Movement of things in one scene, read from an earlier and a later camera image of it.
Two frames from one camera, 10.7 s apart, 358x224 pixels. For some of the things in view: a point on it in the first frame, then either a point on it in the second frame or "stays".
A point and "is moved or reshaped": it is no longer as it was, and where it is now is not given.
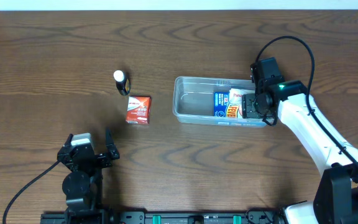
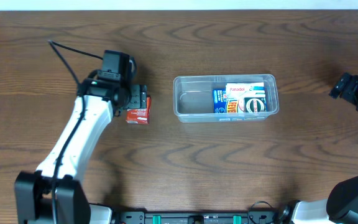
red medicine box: [138, 109] stays
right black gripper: [248, 106] -> [344, 87]
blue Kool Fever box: [222, 108] is moved or reshaped
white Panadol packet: [235, 96] is moved or reshaped
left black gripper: [91, 157] -> [137, 97]
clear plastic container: [212, 101] stays
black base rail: [183, 217] stays
